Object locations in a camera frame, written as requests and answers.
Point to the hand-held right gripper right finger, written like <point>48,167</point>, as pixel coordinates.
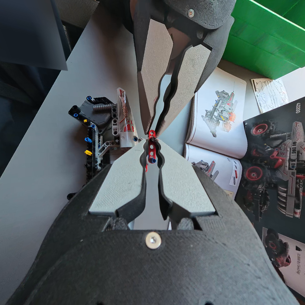
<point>188,185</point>

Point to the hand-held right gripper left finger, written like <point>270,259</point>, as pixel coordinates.
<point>121,183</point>

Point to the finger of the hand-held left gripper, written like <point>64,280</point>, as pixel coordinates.
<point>190,76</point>
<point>154,59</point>

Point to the red lego beam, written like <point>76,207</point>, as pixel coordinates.
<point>150,147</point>

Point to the grey red lego truck model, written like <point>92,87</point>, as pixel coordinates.
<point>102,114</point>

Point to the lego instruction booklet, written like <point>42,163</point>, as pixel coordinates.
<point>214,100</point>

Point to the dark lego set box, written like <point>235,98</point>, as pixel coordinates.
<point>274,166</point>

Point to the green plastic bin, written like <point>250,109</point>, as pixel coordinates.
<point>266,35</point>

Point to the white sticker sheet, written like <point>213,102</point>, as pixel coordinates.
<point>269,95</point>

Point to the grey fabric chair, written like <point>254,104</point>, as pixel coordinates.
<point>76,12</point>

